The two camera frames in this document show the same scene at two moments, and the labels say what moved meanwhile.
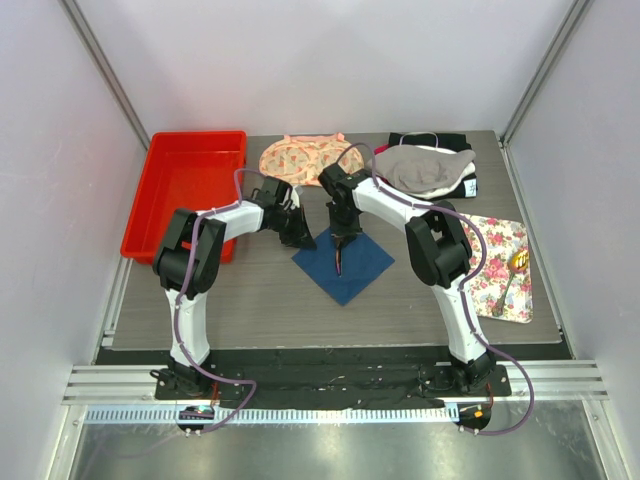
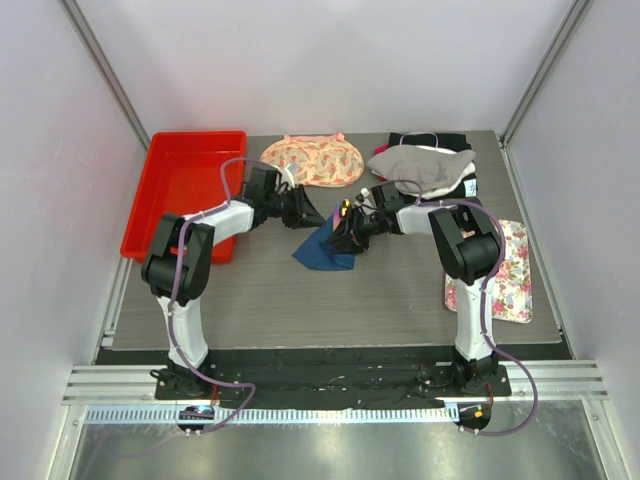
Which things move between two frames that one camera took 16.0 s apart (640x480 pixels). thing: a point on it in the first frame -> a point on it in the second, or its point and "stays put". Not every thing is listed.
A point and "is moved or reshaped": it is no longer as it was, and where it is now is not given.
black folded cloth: (453, 142) stays put
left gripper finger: (302, 236) -> (309, 213)
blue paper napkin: (363, 262) is moved or reshaped
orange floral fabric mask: (303, 159) stays put
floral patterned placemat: (502, 237) stays put
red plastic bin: (183, 170) stays put
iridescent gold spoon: (517, 263) is moved or reshaped
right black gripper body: (342, 220) -> (367, 227)
